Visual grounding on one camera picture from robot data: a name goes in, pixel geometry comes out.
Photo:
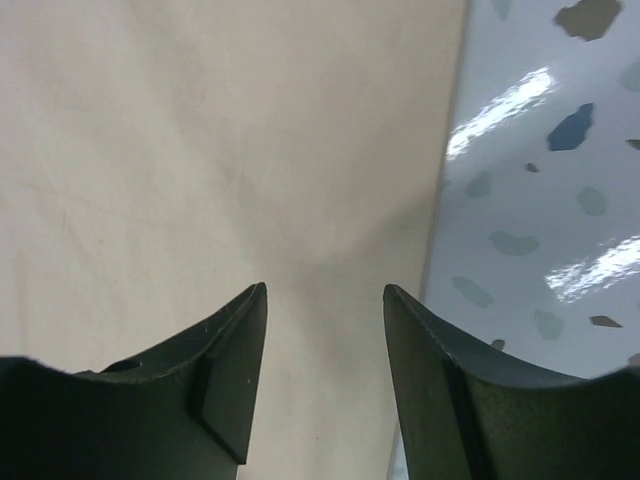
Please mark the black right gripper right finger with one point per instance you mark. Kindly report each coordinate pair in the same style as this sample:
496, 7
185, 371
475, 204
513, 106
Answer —
470, 411

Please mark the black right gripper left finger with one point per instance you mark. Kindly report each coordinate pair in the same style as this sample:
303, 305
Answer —
182, 409

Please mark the beige cloth mat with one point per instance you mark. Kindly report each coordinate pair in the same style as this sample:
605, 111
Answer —
157, 157

